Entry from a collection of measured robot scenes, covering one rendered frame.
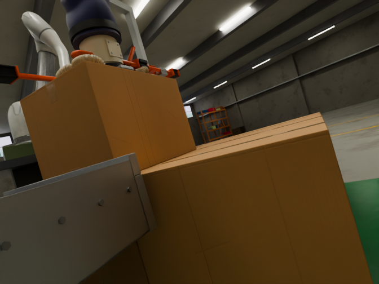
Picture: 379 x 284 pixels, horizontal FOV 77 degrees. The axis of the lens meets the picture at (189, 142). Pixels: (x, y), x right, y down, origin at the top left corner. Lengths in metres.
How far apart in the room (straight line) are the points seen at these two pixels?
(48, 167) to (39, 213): 0.60
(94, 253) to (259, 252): 0.37
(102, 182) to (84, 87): 0.40
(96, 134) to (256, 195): 0.54
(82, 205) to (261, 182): 0.39
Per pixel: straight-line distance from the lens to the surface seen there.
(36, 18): 1.88
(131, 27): 4.83
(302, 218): 0.60
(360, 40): 15.55
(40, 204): 0.50
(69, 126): 0.95
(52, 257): 0.51
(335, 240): 0.62
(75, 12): 1.25
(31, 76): 1.31
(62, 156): 1.00
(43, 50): 1.95
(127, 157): 0.64
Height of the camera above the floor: 0.60
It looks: level
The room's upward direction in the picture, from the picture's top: 16 degrees counter-clockwise
